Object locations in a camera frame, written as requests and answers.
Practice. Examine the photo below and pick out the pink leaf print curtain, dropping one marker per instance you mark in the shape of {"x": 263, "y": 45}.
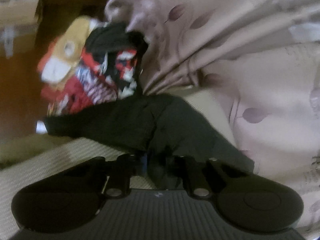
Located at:
{"x": 262, "y": 58}

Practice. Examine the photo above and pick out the red yellow printed bag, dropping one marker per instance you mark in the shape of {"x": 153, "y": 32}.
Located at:
{"x": 93, "y": 62}

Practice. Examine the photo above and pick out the black puffer jacket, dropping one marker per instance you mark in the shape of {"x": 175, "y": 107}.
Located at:
{"x": 158, "y": 127}

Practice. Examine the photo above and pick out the beige mattress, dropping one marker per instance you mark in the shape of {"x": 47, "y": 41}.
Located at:
{"x": 42, "y": 155}

